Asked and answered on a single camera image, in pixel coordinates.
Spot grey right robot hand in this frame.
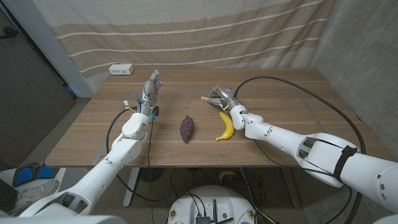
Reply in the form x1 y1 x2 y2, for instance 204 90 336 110
207 85 242 110

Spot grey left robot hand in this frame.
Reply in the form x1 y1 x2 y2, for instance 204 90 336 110
138 68 163 116

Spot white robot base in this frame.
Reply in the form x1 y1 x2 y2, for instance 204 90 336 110
167 185 257 224

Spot yellow toy banana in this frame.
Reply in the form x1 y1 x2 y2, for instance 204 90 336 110
215 111 235 142

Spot purple toy grapes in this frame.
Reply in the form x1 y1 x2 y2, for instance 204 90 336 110
179 115 195 143

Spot yellow banana under table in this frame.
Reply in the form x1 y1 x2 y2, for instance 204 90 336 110
218 170 236 184

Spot white power strip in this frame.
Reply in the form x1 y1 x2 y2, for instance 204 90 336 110
108 63 135 76

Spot beige striped backdrop cloth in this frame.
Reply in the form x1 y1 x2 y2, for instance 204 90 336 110
32 0 335 94

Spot black round floor grille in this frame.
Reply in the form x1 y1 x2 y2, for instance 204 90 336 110
139 167 165 183

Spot white table leg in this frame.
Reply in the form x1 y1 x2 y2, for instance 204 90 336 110
281 167 302 208
123 167 141 208

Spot dark wood-grain door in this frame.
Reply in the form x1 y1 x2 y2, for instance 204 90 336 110
0 9 77 170

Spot white sneaker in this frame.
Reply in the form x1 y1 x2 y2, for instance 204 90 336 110
15 179 60 208

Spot blue foot pedal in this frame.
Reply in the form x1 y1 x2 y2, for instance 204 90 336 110
12 161 60 187

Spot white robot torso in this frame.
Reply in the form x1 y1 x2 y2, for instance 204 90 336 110
0 213 398 224

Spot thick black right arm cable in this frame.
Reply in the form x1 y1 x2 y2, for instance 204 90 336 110
233 75 367 224

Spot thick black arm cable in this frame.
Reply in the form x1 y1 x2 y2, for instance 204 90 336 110
105 107 177 202
233 75 367 224

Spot thin black left wrist cable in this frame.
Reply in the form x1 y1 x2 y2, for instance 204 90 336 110
145 120 155 224

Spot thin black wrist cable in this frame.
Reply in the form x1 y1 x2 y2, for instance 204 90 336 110
252 139 336 178
145 120 155 224

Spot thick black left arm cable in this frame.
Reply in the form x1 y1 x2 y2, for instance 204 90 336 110
105 107 177 202

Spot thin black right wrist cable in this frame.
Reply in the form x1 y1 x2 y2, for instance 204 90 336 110
252 139 336 178

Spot white floor cable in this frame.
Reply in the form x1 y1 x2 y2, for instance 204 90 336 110
241 167 274 224

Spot pale door frame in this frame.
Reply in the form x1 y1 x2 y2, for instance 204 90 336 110
1 0 94 98

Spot black door handle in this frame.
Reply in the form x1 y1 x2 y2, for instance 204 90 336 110
0 27 19 40

